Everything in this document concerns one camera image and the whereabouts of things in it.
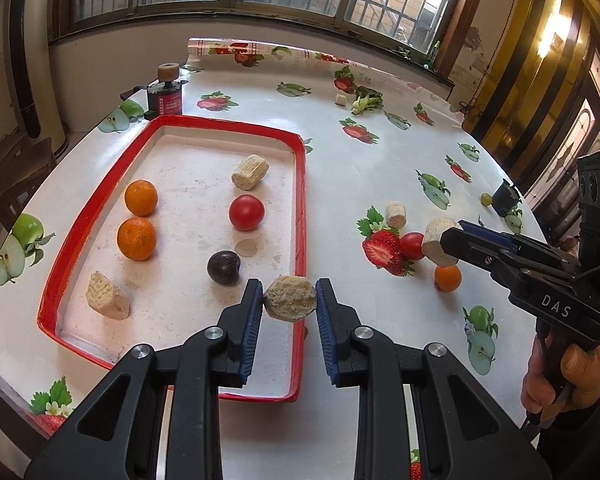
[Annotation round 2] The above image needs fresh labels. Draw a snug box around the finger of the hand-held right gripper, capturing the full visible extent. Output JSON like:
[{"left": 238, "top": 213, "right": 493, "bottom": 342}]
[
  {"left": 440, "top": 227, "right": 524, "bottom": 287},
  {"left": 458, "top": 219, "right": 522, "bottom": 256}
]

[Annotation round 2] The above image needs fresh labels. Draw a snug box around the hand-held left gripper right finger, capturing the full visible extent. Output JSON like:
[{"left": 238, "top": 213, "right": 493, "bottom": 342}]
[{"left": 314, "top": 277, "right": 554, "bottom": 480}]

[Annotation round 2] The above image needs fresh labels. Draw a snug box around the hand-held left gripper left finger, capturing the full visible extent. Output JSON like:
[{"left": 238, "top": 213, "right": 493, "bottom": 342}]
[{"left": 24, "top": 278, "right": 264, "bottom": 480}]

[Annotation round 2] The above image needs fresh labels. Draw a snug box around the orange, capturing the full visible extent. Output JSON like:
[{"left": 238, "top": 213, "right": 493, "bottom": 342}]
[
  {"left": 434, "top": 264, "right": 463, "bottom": 293},
  {"left": 124, "top": 180, "right": 159, "bottom": 217},
  {"left": 116, "top": 217, "right": 157, "bottom": 261}
]

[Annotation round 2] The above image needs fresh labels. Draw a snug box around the dark purple plum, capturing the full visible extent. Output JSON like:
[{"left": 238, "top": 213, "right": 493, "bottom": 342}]
[{"left": 207, "top": 250, "right": 242, "bottom": 286}]

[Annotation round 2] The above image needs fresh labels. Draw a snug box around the red tomato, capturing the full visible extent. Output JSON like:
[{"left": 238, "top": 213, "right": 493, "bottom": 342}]
[
  {"left": 229, "top": 195, "right": 266, "bottom": 232},
  {"left": 399, "top": 232, "right": 426, "bottom": 261}
]

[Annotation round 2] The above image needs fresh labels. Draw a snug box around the bread piece tray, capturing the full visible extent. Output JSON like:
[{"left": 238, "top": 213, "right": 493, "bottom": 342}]
[{"left": 86, "top": 271, "right": 132, "bottom": 321}]

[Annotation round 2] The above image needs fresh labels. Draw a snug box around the red rimmed tray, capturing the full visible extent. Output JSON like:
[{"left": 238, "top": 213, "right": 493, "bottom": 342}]
[{"left": 36, "top": 114, "right": 308, "bottom": 405}]

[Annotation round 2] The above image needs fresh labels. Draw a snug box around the person's right hand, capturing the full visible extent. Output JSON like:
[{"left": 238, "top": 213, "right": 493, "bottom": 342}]
[{"left": 521, "top": 332, "right": 600, "bottom": 418}]

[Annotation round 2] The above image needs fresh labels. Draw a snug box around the black cup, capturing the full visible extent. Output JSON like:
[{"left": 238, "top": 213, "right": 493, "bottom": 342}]
[{"left": 491, "top": 178, "right": 523, "bottom": 218}]

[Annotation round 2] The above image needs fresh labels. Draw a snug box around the golden framed door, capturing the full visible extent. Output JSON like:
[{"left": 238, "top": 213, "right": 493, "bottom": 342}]
[{"left": 472, "top": 0, "right": 600, "bottom": 231}]

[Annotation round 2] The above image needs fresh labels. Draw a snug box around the green leafy vegetable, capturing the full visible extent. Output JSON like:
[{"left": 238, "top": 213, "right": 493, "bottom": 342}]
[{"left": 351, "top": 87, "right": 384, "bottom": 115}]

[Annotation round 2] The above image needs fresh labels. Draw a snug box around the red jar with cork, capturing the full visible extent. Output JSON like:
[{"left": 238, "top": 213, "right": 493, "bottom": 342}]
[{"left": 145, "top": 62, "right": 188, "bottom": 117}]

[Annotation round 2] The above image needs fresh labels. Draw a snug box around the wooden chair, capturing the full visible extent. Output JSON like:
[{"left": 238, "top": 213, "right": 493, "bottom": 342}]
[{"left": 0, "top": 130, "right": 71, "bottom": 231}]

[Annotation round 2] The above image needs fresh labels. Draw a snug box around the standing air conditioner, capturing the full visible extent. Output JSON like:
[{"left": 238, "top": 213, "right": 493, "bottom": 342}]
[{"left": 0, "top": 0, "right": 73, "bottom": 153}]

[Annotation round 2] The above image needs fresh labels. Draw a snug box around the dangling wall cable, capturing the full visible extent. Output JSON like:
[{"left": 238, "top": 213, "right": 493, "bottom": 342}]
[{"left": 450, "top": 100, "right": 481, "bottom": 126}]

